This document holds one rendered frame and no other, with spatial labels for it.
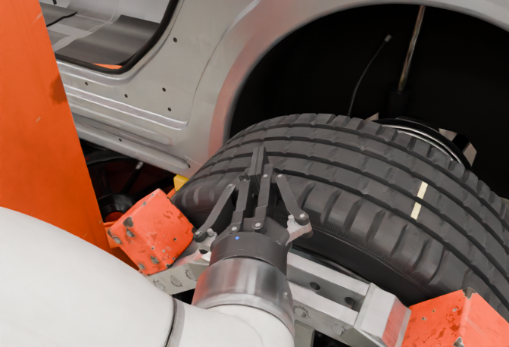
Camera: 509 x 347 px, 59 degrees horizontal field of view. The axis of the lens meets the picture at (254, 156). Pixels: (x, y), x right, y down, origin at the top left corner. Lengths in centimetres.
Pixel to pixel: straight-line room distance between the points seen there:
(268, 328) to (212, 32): 75
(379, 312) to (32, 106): 51
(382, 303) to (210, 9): 67
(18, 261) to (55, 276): 2
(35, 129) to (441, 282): 56
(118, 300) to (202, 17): 79
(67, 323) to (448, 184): 52
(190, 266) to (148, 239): 7
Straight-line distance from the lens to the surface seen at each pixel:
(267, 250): 42
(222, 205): 52
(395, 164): 65
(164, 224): 65
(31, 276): 27
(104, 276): 29
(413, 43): 111
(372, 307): 54
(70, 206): 80
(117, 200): 168
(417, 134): 103
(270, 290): 38
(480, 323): 53
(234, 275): 38
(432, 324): 53
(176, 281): 66
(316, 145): 65
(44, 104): 70
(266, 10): 88
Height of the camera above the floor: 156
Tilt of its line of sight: 38 degrees down
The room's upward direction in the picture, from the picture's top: straight up
